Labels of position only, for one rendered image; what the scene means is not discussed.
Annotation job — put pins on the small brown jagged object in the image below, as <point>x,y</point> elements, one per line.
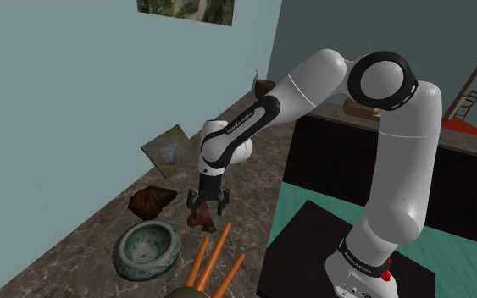
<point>203,220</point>

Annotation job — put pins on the brown pot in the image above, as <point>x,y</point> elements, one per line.
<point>263,88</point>

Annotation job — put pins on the olive round base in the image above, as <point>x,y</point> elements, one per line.
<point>186,294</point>

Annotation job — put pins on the dark brown shell-shaped object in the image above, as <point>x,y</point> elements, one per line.
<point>151,201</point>

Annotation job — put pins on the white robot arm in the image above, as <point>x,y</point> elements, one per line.
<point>407,157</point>

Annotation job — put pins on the dark counter with wooden top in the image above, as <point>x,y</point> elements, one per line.
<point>329,161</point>

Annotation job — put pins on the wooden door frame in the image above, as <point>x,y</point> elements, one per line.
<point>475,70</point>

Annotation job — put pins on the dark robot stand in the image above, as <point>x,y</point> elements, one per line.
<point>300,256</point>

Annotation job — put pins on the green landscape wall picture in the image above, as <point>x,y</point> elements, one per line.
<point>186,9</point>

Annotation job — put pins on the orange stick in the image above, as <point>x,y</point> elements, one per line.
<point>215,254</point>
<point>230,275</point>
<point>197,261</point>

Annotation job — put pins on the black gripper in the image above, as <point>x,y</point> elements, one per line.
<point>211,186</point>

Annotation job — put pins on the green ceramic bowl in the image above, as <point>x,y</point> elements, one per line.
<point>147,249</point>

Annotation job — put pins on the tan wooden block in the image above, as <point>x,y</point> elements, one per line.
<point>360,109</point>

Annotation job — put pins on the flat olive square board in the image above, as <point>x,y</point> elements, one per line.
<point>171,151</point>

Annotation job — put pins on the wooden chair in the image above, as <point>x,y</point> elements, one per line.
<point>467,105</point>

